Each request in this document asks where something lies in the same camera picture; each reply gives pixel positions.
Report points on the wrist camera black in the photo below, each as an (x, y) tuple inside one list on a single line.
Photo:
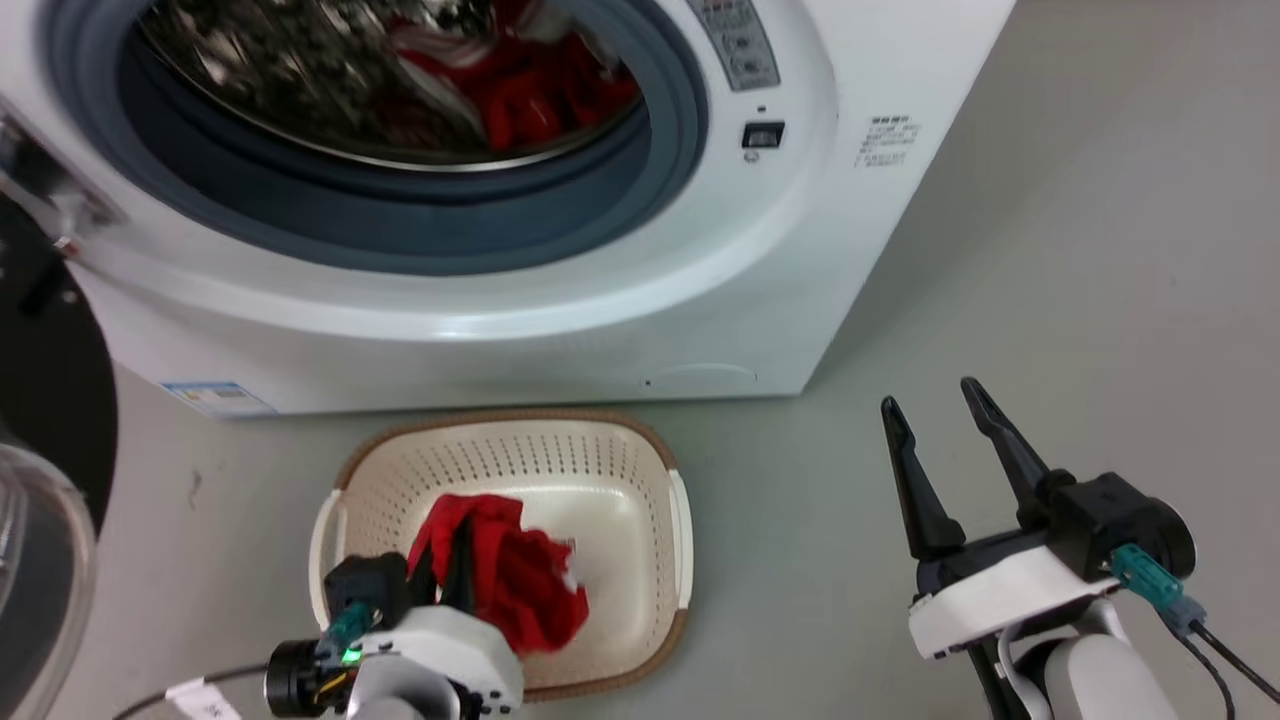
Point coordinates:
[(365, 590), (1110, 520)]

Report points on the red clothes in drum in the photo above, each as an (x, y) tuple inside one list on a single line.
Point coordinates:
[(530, 95)]

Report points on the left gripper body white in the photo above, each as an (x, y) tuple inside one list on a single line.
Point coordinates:
[(455, 650)]

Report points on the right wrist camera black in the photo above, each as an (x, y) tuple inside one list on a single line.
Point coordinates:
[(1110, 520)]

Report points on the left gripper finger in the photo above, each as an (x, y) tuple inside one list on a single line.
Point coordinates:
[(426, 575), (460, 565)]

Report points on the blue energy label sticker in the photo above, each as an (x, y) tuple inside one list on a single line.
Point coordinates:
[(217, 397)]

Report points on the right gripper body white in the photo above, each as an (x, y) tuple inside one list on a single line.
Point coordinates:
[(990, 595)]

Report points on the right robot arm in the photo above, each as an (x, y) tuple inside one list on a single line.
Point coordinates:
[(1085, 670)]

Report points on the black washing machine door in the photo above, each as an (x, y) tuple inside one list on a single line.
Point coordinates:
[(45, 400)]

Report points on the red garment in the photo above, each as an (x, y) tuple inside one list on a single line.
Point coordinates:
[(525, 580)]

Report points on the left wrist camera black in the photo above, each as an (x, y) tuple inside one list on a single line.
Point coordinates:
[(365, 590)]

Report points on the grey washer control panel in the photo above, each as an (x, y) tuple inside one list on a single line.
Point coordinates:
[(738, 40)]

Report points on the white front-load washing machine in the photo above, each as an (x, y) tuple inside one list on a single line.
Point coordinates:
[(560, 300)]

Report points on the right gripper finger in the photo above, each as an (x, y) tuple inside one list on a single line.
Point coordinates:
[(915, 490), (1010, 450)]

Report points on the cream perforated laundry basket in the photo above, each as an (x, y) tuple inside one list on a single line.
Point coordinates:
[(600, 490)]

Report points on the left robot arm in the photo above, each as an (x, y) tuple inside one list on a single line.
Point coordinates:
[(400, 698)]

